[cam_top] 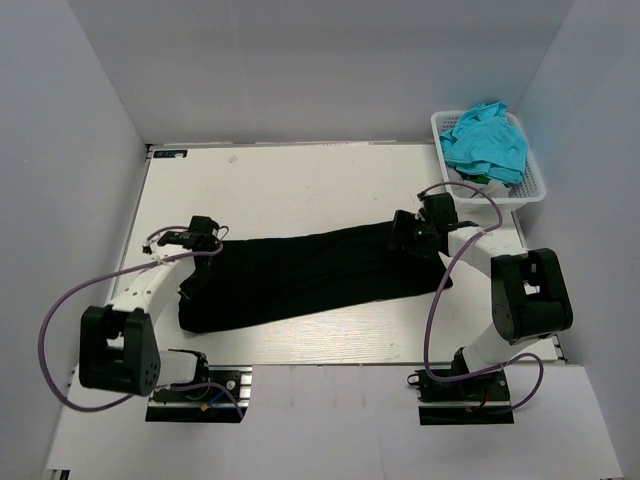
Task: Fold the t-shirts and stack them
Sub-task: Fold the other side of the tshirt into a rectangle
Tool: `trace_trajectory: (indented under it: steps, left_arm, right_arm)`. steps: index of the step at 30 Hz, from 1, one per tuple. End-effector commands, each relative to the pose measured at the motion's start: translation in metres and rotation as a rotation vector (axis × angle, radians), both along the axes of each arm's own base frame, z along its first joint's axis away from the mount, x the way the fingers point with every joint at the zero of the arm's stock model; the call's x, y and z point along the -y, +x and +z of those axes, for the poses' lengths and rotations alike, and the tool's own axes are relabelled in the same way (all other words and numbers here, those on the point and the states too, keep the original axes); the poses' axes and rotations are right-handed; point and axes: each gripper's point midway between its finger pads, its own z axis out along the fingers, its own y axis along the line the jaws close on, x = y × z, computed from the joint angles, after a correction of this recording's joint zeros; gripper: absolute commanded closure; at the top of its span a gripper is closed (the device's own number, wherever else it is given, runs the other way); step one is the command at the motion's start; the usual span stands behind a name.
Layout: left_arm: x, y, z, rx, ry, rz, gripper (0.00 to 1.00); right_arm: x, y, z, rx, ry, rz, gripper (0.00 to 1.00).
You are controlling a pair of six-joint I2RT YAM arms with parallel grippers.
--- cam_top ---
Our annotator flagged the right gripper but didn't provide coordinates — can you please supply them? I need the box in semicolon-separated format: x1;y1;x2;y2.
384;209;439;260

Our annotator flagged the black t-shirt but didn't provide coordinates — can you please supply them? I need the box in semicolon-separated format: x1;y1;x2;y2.
178;222;445;334

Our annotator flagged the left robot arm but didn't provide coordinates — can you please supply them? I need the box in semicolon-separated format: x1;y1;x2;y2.
79;216;222;399

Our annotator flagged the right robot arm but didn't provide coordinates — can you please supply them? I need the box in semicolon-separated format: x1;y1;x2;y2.
389;193;573;399

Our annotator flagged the green garment in basket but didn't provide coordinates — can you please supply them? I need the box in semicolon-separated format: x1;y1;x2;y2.
460;173;491;185

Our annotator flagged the grey t-shirt in basket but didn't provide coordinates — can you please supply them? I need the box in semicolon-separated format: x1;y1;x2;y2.
448;169;511;198

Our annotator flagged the blue label sticker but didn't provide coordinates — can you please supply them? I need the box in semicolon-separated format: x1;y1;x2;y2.
153;149;188;159

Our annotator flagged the white plastic basket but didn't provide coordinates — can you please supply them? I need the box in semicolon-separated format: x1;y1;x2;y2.
431;110;546;211

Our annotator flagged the turquoise t-shirt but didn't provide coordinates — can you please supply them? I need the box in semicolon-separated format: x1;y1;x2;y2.
439;101;528;185

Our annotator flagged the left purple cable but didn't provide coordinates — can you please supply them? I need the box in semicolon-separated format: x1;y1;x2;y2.
38;224;246;420

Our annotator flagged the purple cable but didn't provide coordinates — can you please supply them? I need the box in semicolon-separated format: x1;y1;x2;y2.
38;224;246;420
417;181;545;412

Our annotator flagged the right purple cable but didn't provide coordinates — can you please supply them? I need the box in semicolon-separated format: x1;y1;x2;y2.
417;181;545;412

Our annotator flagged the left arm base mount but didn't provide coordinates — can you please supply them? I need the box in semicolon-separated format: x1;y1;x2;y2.
145;366;253;424

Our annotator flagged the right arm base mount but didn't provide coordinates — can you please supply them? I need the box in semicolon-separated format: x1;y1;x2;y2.
407;370;514;426

